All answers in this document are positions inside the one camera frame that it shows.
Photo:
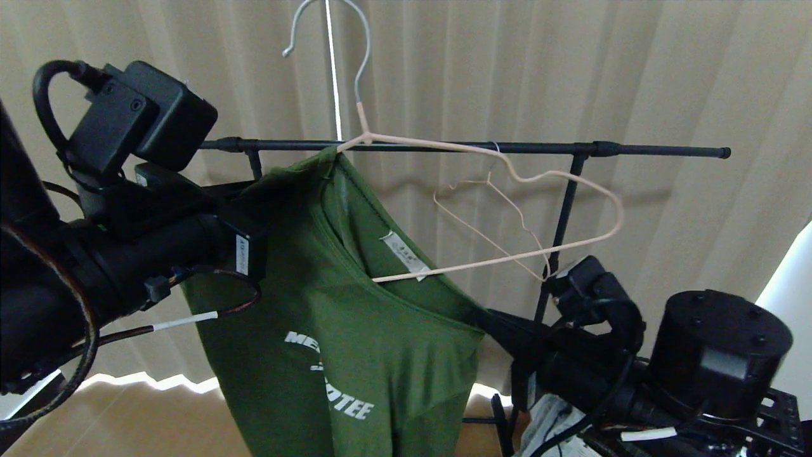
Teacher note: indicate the green sleeveless shirt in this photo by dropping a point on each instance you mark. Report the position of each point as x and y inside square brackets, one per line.
[317, 317]

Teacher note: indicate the pale grey garment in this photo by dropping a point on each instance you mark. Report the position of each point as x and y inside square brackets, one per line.
[552, 425]

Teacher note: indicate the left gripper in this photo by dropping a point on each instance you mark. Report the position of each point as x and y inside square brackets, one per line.
[177, 254]

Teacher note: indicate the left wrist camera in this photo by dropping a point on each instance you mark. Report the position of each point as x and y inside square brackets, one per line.
[158, 120]

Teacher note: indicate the pink clothes hanger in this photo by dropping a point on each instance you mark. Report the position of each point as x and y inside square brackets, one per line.
[472, 183]
[363, 117]

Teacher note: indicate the black clothes rack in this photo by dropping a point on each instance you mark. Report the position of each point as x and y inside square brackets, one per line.
[634, 150]

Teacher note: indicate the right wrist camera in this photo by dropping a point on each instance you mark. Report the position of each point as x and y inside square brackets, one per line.
[590, 285]

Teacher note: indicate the beige curtain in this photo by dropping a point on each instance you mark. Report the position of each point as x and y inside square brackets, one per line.
[634, 76]

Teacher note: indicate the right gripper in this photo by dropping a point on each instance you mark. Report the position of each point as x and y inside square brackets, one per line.
[571, 374]

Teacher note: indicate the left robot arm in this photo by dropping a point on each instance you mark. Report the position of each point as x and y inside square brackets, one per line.
[25, 304]

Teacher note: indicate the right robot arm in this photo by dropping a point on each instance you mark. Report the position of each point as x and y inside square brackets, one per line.
[717, 349]

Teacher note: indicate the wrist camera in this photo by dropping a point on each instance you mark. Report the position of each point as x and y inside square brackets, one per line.
[158, 120]
[590, 285]

